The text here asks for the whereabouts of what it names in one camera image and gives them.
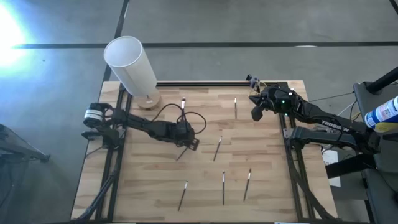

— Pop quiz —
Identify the white blue labelled bottle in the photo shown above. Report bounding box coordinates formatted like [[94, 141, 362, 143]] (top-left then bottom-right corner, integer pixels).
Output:
[[364, 95, 398, 133]]

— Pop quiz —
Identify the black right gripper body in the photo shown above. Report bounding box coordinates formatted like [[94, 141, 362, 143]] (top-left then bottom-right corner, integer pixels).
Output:
[[251, 88, 280, 123]]

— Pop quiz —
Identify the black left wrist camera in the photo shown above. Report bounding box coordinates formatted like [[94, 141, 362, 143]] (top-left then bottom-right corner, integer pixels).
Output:
[[177, 120, 190, 135]]

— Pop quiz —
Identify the gold wire brush holder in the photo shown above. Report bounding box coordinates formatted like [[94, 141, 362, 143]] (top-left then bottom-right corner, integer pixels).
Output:
[[248, 79, 267, 96]]

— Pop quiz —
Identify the black pole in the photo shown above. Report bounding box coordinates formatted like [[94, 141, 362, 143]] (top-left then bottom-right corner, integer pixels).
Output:
[[366, 66, 398, 95]]

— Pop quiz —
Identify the grey cart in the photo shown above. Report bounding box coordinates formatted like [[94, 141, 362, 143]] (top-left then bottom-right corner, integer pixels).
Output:
[[353, 80, 398, 224]]

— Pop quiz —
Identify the long thin makeup brush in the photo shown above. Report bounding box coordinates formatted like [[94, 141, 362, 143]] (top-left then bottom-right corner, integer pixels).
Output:
[[177, 179, 189, 212], [243, 168, 252, 202], [221, 170, 226, 206]]

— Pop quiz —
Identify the thin black makeup brush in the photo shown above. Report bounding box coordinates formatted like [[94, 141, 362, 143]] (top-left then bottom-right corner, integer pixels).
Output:
[[213, 135, 223, 162], [175, 146, 190, 162]]

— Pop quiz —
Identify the black left camera cable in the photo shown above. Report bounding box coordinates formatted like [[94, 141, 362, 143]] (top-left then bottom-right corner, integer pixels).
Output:
[[151, 103, 208, 135]]

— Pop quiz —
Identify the black strap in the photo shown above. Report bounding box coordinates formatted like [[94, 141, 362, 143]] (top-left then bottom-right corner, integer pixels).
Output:
[[325, 152, 377, 180]]

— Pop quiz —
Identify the dark grey stand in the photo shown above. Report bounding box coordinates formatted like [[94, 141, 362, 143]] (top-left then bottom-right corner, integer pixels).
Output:
[[0, 123, 51, 224]]

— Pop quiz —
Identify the white shade wooden base lamp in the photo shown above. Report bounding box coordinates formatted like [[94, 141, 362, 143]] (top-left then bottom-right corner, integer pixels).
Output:
[[103, 35, 162, 111]]

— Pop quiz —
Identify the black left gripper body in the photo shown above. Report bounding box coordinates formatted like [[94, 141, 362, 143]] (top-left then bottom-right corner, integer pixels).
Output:
[[171, 130, 195, 147]]

